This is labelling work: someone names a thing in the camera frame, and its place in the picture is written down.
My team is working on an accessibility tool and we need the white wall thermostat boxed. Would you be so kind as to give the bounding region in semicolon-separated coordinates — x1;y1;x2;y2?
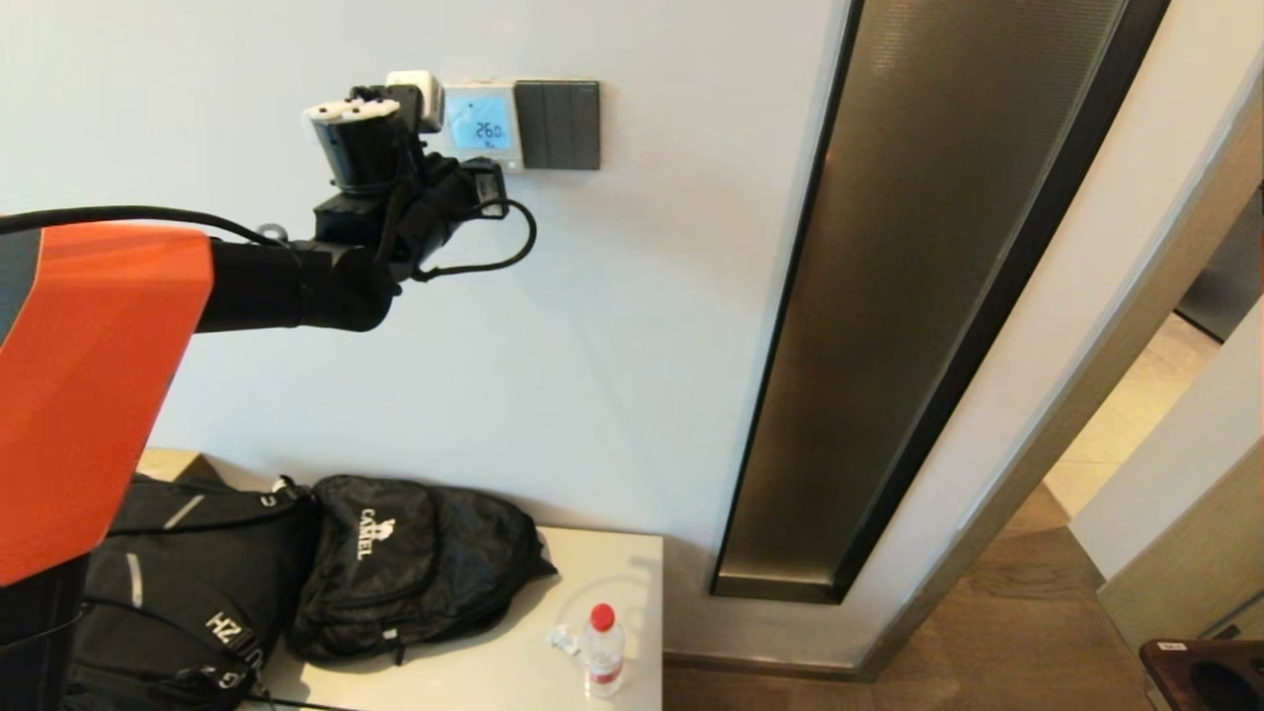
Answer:
437;81;524;174

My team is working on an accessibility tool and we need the black Camel logo backpack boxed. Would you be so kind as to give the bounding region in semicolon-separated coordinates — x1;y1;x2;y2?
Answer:
284;475;559;668

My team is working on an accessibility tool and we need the large black backpack white lettering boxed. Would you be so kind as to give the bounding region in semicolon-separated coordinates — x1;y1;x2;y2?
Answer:
64;472;322;711

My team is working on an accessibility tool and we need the clear water bottle red cap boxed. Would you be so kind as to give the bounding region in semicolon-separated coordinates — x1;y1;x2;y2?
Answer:
581;603;626;700

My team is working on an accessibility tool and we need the dark grey appliance beyond doorway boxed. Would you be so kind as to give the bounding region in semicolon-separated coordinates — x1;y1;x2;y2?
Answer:
1173;183;1264;345

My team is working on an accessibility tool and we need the beige wooden cabinet side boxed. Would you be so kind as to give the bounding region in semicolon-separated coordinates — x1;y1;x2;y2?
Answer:
1098;449;1264;653

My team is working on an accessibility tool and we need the dark brown wooden object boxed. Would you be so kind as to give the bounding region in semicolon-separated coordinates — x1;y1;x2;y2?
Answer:
1139;639;1264;711

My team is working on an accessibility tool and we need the black looped gripper cable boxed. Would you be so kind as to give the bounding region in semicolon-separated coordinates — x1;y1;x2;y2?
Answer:
410;197;539;284

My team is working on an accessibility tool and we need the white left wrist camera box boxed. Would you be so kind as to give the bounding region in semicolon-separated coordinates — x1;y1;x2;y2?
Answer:
385;69;443;134

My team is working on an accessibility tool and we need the grey triple wall switch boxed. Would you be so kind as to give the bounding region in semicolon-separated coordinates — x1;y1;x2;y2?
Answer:
514;80;601;171

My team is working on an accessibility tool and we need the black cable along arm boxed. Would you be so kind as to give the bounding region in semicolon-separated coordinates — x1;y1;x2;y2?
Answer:
0;204;287;248

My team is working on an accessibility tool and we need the grey brown door frame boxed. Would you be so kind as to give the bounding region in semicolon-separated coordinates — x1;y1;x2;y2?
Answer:
854;59;1264;684

